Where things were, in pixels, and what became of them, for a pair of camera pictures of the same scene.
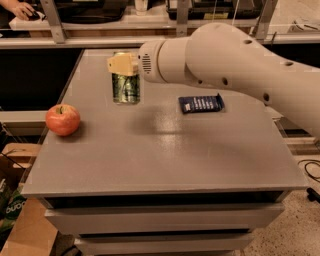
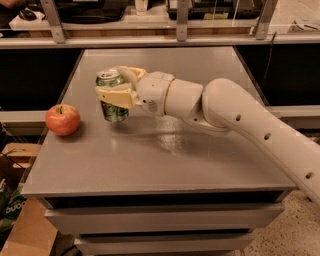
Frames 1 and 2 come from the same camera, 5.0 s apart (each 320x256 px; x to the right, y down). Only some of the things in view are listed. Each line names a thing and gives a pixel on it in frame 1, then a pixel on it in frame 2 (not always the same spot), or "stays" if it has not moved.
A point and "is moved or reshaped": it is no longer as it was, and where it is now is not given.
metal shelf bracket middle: [182, 18] stays
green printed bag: [11, 206] stays
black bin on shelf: [220, 10] stays
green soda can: [126, 89] is moved or reshaped
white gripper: [147, 63] -> [154, 90]
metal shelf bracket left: [51, 13] stays
